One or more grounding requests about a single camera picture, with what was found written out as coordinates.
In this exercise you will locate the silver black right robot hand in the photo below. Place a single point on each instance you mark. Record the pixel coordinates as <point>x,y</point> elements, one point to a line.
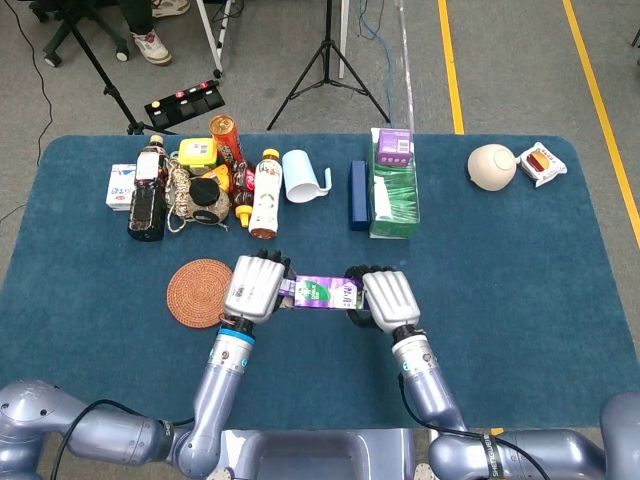
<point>390,297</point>

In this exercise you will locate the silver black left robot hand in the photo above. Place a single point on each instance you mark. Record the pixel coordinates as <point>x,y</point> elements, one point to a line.
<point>252,287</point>

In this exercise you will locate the purple white toothpaste tube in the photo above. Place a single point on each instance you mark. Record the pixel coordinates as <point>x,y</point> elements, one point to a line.
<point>286,287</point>

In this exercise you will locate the purple snack box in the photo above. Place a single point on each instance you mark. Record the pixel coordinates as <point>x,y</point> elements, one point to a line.
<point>320,292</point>

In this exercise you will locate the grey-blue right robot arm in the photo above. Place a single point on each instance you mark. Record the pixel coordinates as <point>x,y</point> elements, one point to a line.
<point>425,385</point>

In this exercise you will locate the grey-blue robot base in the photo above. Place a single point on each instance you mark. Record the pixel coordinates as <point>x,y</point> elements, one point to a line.
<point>310,455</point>

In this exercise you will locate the green tea box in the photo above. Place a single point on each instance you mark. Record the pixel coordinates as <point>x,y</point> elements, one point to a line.
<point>395,200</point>

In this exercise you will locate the long dark blue box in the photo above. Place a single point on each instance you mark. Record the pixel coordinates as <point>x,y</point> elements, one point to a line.
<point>359,195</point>

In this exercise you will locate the yellow lid container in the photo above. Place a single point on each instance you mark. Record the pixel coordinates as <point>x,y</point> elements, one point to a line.
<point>197,152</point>

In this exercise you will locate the small purple box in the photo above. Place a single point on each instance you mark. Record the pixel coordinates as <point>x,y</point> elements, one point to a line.
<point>395,146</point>

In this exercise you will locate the round brown woven coaster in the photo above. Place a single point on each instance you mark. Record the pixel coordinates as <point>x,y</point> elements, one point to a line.
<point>197,295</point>

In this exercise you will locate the blue table mat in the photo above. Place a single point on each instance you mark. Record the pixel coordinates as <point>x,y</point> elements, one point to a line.
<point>310,360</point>

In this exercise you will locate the white label tea bottle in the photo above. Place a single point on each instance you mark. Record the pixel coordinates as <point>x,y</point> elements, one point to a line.
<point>265,195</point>

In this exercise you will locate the red bottle with yellow cap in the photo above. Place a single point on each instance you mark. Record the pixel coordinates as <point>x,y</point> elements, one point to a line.
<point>243,182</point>

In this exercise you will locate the glass jar with black lid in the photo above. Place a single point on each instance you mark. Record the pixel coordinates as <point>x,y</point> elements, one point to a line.
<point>205,192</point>

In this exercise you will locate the yellow packet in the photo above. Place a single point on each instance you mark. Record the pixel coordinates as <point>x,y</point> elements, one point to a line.
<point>219,176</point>

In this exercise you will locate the white plastic mug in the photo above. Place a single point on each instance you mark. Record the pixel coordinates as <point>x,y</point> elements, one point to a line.
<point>300,175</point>

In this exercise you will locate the dark drink bottle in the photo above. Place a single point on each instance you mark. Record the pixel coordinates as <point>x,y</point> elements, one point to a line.
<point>147,200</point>

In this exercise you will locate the red chips can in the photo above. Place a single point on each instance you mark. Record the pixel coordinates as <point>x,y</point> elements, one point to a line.
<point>227,142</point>

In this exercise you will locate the beige bowl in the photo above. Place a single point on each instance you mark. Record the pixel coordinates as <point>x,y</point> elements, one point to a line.
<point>490,167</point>

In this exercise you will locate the white blue small carton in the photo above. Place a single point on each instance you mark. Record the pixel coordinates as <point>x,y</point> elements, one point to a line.
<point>120,187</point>

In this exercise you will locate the black pedal board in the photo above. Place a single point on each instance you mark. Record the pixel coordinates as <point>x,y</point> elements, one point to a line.
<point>185,105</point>

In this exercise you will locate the white red snack packet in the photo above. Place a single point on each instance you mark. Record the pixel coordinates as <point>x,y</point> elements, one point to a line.
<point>542,162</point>

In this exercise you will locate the black slanted tripod stand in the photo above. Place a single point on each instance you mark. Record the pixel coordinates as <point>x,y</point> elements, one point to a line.
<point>107,87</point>

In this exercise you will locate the seated person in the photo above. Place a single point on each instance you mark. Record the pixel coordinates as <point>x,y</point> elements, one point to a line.
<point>150,45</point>

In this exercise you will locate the black office chair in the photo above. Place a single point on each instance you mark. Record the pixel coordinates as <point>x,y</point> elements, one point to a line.
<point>122,51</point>

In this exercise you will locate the white frame leg with wheel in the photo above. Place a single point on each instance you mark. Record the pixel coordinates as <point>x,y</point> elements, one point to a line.
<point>212,40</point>

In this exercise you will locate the white post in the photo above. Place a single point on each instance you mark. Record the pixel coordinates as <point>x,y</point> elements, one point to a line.
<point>344,40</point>

